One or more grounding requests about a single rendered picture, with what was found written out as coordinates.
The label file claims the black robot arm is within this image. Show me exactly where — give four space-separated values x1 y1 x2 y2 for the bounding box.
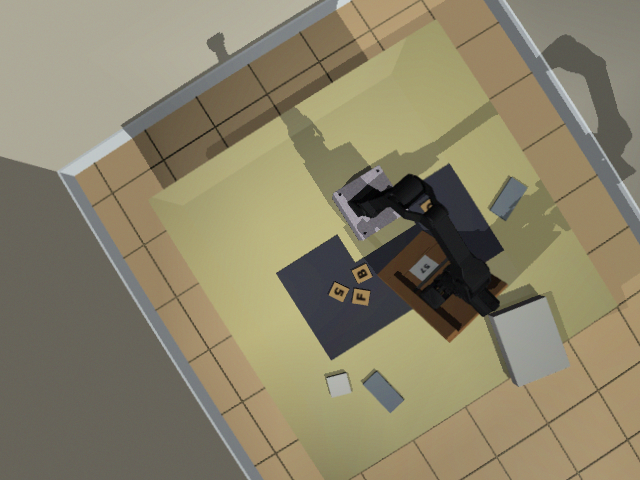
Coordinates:
348 174 500 317

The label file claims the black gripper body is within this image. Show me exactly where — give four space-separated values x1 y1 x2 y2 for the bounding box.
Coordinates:
420 271 460 309

